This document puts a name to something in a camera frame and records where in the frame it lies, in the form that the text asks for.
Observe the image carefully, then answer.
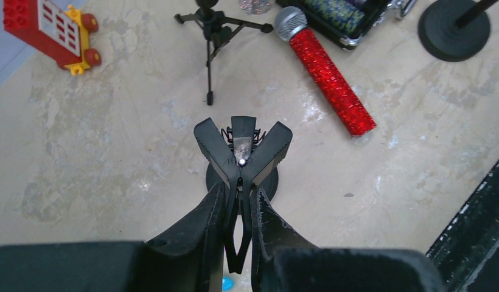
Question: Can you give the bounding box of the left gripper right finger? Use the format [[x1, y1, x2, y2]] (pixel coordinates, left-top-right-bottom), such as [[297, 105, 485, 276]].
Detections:
[[250, 187, 316, 291]]

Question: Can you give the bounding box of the silver glitter microphone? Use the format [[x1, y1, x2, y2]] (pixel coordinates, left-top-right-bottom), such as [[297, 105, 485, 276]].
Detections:
[[238, 0, 275, 15]]

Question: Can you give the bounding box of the red glitter microphone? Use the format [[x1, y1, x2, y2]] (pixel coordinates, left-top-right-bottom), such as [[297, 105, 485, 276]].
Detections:
[[274, 6, 376, 137]]

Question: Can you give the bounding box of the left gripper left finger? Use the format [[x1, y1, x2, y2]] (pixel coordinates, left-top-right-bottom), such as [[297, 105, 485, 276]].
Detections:
[[144, 183, 226, 291]]

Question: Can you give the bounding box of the black poker chip case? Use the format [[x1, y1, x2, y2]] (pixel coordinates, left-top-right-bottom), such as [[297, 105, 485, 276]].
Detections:
[[276, 0, 417, 51]]

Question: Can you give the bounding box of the tripod shock mount stand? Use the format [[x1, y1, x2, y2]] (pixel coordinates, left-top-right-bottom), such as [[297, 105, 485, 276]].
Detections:
[[174, 0, 273, 106]]

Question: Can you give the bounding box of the clip microphone stand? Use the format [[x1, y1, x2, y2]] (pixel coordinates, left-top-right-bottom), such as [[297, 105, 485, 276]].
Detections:
[[193, 116, 293, 274], [417, 0, 498, 62]]

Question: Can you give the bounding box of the blue toy microphone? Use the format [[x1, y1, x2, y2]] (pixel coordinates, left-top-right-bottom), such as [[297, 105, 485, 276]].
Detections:
[[222, 276, 234, 292]]

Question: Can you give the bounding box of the red yellow toy block car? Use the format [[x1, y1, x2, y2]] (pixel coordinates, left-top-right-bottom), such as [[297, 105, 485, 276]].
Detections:
[[2, 0, 102, 75]]

